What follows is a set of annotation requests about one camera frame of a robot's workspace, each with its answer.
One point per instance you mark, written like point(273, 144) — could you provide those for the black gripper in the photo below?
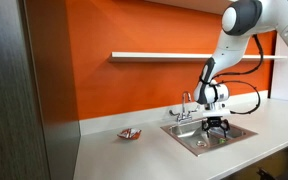
point(216, 122)

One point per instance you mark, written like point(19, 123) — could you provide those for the green granola bar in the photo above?
point(222, 141)

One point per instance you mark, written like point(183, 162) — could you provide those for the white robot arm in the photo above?
point(242, 20)

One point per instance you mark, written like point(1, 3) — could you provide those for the sink drain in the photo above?
point(201, 144)

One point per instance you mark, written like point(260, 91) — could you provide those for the stainless steel sink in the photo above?
point(189, 133)

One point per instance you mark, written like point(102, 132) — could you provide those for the orange snack wrapper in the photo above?
point(130, 134)

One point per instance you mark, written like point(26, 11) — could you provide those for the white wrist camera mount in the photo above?
point(215, 110)

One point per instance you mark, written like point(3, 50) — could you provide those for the chrome faucet with handles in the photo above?
point(184, 115)

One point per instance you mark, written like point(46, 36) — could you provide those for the white wall shelf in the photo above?
point(147, 57)

